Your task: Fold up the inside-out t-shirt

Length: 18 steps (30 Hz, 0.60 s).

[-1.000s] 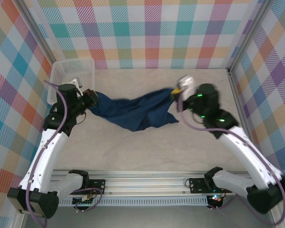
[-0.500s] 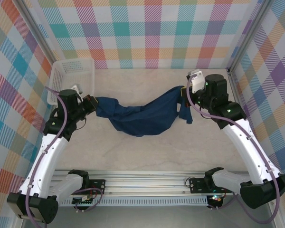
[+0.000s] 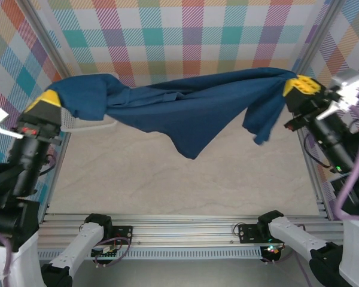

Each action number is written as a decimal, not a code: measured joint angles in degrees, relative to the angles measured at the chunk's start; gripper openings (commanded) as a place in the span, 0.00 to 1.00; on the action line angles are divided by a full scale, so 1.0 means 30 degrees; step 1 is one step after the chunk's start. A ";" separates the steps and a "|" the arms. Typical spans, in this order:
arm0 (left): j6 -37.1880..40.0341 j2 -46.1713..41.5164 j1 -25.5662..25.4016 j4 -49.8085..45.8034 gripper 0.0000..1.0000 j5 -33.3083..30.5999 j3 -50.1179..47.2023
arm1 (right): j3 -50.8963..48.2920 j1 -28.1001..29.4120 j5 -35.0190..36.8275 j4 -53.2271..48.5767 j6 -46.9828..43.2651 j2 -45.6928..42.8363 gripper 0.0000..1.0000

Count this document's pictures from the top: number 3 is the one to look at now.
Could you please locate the navy blue t-shirt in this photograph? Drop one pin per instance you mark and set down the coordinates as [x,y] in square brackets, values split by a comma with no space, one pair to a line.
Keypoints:
[182,119]

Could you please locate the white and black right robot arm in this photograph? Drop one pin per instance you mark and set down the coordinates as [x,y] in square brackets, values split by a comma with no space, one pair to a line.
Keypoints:
[293,236]

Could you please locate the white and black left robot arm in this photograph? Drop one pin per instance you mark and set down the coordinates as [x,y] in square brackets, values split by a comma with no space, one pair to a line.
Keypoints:
[83,239]

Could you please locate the white plastic mesh basket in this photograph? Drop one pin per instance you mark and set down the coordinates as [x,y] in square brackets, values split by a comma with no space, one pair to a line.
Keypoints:
[68,119]

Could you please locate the small circuit board with connector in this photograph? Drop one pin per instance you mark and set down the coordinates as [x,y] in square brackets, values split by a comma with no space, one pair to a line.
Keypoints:
[104,254]

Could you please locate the small circuit board with LED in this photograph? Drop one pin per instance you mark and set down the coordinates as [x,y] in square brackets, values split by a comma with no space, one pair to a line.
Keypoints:
[272,252]

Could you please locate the aluminium side rail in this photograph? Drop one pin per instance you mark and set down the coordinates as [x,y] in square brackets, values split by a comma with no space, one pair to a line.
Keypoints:
[314,179]
[55,179]

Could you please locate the aluminium frame post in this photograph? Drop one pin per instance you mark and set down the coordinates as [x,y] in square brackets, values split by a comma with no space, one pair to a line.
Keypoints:
[315,39]
[49,39]

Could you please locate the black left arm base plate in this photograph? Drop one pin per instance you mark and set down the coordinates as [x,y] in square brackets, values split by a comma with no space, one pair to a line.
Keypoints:
[124,233]

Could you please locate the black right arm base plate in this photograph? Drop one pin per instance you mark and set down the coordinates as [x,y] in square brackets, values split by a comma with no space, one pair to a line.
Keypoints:
[248,233]

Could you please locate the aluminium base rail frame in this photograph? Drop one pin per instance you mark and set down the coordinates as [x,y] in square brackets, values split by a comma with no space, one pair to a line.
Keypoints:
[182,230]

